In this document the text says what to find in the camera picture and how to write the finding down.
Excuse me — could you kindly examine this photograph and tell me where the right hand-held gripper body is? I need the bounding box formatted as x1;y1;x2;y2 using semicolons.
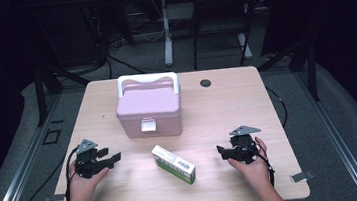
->
229;123;265;167

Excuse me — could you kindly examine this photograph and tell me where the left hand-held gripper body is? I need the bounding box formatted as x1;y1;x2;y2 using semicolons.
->
71;136;110;181

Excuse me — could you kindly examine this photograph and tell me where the green and white medicine box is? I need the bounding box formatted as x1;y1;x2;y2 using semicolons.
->
150;140;198;189

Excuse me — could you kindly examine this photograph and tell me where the pink storage box white handle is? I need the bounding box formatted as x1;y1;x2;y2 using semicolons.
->
112;69;186;143

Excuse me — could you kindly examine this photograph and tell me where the person's left hand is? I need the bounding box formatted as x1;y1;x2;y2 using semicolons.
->
65;156;114;201

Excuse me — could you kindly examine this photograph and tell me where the person's right hand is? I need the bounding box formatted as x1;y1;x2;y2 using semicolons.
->
225;134;274;197

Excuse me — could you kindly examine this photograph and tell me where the black square floor plate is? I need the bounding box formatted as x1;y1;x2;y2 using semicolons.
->
40;127;64;146

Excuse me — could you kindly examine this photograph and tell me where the dark round table grommet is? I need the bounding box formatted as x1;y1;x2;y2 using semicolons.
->
199;78;213;89

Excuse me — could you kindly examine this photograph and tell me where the black metal stand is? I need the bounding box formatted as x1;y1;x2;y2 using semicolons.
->
255;32;322;108
27;39;95;129

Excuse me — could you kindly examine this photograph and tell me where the white desk leg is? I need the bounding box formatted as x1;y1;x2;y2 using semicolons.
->
158;0;177;68
237;32;254;61

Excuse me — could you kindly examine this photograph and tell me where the black chair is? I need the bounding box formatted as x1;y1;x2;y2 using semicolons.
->
186;0;261;72

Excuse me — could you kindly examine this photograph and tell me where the left hand-held gripper cable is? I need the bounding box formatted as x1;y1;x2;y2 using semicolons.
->
59;145;86;201

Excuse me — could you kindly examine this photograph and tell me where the hand-held gripper cable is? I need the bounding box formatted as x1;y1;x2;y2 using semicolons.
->
237;137;277;191
59;145;86;201

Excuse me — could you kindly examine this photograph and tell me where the right hand-held gripper cable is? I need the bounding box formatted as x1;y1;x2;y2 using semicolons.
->
237;137;277;191

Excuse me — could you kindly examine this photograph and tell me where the grey metal table bracket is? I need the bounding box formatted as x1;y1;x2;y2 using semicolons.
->
289;170;317;184
41;193;66;201

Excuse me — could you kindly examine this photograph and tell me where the black cable beside table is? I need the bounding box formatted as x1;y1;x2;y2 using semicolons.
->
265;84;290;131

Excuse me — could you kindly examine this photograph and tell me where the aluminium floor rail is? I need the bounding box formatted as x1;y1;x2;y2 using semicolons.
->
0;92;74;201
296;65;357;201

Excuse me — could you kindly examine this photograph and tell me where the tangle of floor cables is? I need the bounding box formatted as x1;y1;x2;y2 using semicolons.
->
84;0;172;82

